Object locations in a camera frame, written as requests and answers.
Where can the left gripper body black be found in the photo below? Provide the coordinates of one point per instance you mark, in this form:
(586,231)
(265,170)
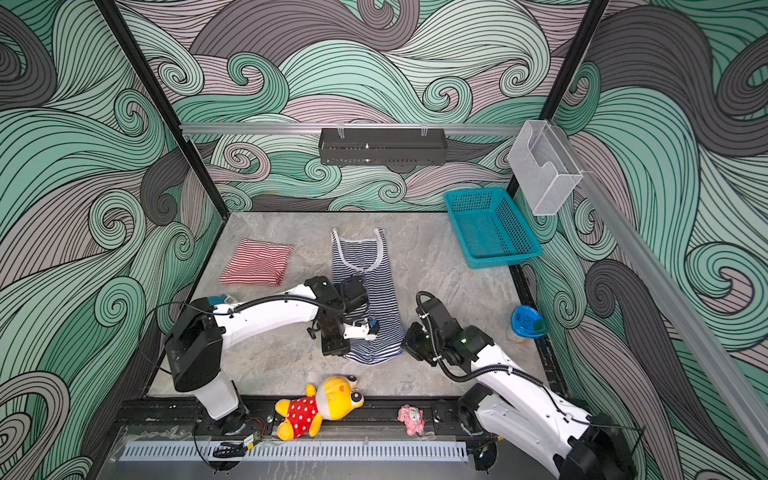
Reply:
(335,342)

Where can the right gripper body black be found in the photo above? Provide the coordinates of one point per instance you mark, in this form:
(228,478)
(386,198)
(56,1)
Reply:
(422,346)

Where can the blue white striped tank top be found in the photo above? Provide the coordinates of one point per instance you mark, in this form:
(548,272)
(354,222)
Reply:
(368,260)

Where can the red white striped tank top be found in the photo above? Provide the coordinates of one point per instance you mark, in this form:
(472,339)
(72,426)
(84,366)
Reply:
(257,263)

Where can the teal plastic basket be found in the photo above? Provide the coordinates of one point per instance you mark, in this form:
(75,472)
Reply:
(491,230)

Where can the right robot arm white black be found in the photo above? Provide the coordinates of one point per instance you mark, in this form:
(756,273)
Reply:
(506,401)

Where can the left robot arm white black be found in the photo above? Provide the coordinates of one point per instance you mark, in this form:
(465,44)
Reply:
(202,332)

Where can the yellow plush toy red dress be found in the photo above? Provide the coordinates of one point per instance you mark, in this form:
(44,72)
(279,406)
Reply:
(332,400)

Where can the small pink plush toy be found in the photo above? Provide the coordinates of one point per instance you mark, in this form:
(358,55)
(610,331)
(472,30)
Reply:
(413,420)

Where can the teal round lid left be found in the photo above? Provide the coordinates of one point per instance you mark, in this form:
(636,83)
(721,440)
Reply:
(220,299)

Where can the black perforated metal shelf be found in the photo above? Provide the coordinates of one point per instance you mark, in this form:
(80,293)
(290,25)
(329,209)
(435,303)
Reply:
(391,148)

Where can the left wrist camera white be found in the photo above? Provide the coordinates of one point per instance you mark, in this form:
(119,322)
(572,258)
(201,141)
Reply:
(367,331)

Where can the clear plastic wall bin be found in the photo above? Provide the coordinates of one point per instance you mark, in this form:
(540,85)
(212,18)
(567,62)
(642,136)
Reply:
(545,165)

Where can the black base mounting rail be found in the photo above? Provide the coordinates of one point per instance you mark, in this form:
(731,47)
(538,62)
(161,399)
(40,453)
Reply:
(446,416)

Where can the aluminium rail back wall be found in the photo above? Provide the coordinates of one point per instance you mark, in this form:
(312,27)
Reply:
(303,128)

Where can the aluminium rail wall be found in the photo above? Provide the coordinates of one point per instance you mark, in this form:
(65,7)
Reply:
(737,392)
(303,128)

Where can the white slotted cable duct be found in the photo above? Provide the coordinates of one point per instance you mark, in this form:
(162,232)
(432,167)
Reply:
(366,450)

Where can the aluminium rail right wall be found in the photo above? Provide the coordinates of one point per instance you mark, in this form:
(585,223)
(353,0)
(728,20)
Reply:
(737,392)

